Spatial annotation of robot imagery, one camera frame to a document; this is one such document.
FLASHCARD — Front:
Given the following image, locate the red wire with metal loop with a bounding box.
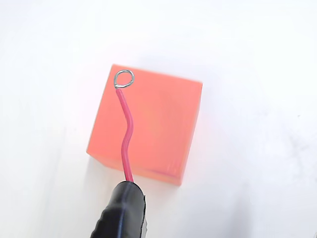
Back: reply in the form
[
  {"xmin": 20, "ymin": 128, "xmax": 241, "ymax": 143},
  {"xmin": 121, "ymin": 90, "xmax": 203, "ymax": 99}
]
[{"xmin": 113, "ymin": 69, "xmax": 136, "ymax": 183}]

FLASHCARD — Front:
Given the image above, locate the black insulated alligator clip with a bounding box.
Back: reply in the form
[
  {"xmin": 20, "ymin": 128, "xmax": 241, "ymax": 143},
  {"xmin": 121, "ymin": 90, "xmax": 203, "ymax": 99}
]
[{"xmin": 90, "ymin": 180, "xmax": 149, "ymax": 238}]

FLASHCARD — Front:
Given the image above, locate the pink orange cube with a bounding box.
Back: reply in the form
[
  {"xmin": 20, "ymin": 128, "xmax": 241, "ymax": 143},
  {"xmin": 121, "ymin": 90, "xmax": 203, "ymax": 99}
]
[{"xmin": 86, "ymin": 63, "xmax": 204, "ymax": 186}]

